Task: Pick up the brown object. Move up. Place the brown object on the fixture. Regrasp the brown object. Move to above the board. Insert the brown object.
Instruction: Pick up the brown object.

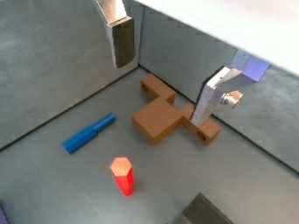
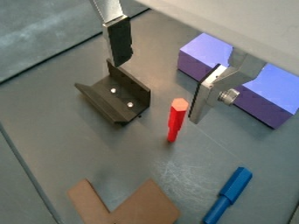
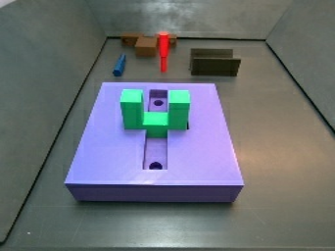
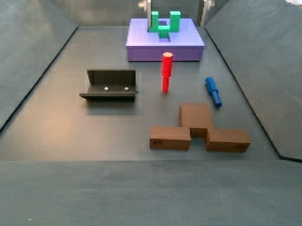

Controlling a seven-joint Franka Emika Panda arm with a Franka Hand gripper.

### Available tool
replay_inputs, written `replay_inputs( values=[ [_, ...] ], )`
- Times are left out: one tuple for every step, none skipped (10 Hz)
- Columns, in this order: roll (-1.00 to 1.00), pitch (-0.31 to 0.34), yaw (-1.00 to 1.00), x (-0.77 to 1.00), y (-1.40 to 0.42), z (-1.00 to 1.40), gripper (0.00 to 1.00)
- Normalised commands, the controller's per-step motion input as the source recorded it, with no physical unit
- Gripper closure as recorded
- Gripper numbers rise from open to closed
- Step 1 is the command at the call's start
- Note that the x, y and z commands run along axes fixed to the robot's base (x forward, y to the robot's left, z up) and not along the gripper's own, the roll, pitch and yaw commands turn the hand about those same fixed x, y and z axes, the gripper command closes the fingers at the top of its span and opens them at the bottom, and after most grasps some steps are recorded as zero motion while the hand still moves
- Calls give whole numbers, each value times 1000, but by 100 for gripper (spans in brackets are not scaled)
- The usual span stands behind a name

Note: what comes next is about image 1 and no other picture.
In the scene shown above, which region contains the purple base block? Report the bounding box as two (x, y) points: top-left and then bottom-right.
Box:
(0, 205), (9, 224)

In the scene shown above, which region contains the blue stepped peg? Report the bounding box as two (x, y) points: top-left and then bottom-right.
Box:
(62, 113), (116, 154)

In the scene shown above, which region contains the red hexagonal peg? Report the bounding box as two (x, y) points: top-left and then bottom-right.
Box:
(110, 157), (135, 196)

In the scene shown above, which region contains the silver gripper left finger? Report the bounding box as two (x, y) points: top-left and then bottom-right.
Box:
(94, 0), (136, 68)

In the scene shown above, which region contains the brown T-shaped block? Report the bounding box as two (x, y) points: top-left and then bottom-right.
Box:
(132, 73), (220, 144)

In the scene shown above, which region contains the black angle bracket fixture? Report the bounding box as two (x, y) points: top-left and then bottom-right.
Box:
(172, 192), (234, 224)

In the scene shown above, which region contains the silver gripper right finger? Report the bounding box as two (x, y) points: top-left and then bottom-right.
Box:
(191, 50), (270, 125)

